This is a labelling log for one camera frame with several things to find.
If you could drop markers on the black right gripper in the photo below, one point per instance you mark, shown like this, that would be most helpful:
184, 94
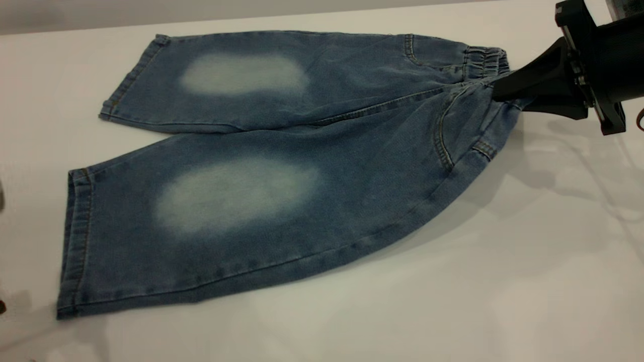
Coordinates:
616, 60

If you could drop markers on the blue denim shorts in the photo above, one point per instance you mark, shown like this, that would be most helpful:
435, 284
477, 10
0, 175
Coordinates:
352, 166

